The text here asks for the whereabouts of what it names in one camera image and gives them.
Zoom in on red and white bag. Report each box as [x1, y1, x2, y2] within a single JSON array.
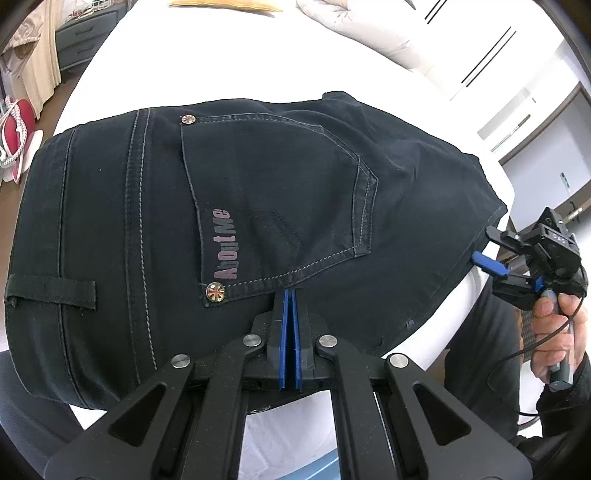
[[0, 95, 44, 184]]

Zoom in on grey nightstand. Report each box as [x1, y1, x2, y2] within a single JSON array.
[[54, 4, 124, 72]]

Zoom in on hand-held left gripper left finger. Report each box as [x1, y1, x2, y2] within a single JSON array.
[[44, 290, 290, 480]]

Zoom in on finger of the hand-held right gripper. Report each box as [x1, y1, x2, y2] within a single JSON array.
[[486, 225, 525, 252], [470, 251, 541, 311]]

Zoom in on person's right hand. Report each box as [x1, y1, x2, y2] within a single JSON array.
[[530, 290, 588, 381]]

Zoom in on white wardrobe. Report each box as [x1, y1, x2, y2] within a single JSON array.
[[416, 0, 591, 217]]

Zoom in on person's right forearm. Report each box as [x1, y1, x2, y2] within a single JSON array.
[[536, 351, 591, 439]]

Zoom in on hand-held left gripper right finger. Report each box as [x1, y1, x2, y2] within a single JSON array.
[[288, 290, 532, 480]]

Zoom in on yellow pillow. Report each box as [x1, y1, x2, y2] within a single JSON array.
[[167, 0, 283, 14]]

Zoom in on white bed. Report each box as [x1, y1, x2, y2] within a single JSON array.
[[55, 0, 515, 480]]

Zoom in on black denim pants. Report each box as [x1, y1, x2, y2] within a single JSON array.
[[4, 91, 509, 411]]

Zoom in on person's dark trouser leg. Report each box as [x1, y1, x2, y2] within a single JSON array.
[[441, 270, 541, 450]]

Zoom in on black cable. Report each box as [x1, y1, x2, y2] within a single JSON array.
[[487, 295, 583, 428]]

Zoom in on beige curtain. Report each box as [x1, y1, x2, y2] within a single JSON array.
[[0, 9, 63, 114]]

